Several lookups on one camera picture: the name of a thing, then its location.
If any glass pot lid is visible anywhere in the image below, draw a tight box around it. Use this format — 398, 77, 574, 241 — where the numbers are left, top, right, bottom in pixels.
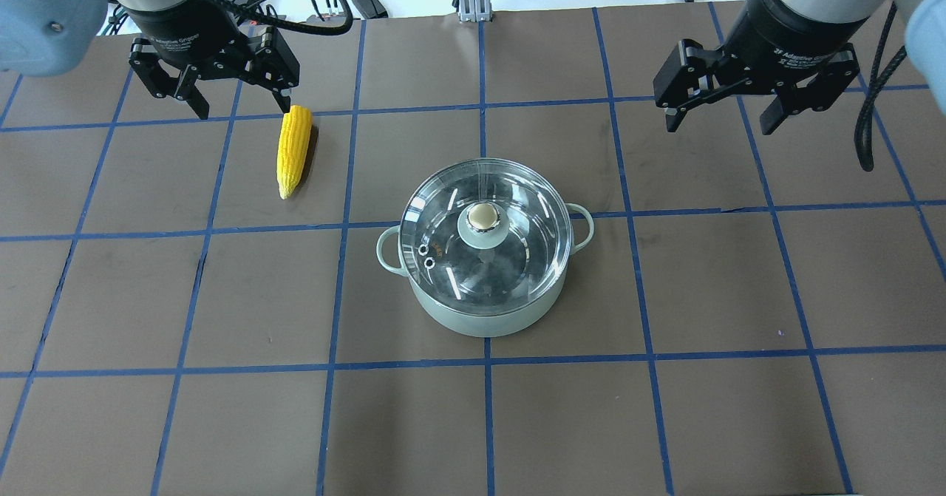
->
398, 157, 574, 313

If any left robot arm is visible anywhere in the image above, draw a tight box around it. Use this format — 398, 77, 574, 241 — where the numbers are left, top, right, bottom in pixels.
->
1, 0, 300, 119

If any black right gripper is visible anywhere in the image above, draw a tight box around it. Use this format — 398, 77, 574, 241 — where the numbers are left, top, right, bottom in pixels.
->
653, 0, 862, 135

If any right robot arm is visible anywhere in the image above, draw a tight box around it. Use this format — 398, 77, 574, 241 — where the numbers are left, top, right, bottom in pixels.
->
653, 0, 944, 135

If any pale green cooking pot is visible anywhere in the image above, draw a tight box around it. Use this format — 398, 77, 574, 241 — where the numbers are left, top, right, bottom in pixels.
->
375, 158, 595, 338

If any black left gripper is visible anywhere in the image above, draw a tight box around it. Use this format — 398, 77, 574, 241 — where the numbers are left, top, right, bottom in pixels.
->
118, 0, 300, 120

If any black power adapter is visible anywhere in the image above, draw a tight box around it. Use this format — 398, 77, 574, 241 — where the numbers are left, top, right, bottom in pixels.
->
351, 0, 389, 20

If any yellow corn cob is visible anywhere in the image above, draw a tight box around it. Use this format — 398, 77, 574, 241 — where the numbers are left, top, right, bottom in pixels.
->
275, 105, 312, 200

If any brown gridded table mat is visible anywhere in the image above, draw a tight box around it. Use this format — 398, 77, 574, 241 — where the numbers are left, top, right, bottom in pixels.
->
1, 3, 944, 495

